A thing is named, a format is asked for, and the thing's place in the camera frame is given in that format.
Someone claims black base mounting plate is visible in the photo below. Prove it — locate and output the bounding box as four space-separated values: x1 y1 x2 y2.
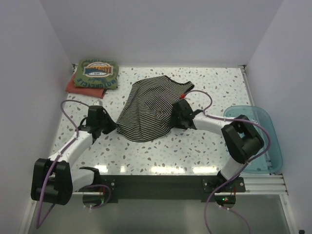
82 168 246 208

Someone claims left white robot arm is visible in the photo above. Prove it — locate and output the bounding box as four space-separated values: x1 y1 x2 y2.
31 105 117 205

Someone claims blue translucent plastic bin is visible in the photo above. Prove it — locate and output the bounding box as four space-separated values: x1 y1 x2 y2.
223 104 284 175

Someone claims striped black white tank top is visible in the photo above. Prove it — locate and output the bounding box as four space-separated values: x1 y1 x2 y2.
117 76 194 142

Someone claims salmon red folded tank top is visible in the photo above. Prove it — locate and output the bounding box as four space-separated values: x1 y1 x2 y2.
65 73 106 98

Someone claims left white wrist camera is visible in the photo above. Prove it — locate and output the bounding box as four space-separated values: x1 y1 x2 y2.
94 99 103 106

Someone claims olive green tank top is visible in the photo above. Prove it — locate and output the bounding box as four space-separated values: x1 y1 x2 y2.
74 58 119 90

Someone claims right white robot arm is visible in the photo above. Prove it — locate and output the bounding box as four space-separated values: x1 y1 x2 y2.
170 99 265 192

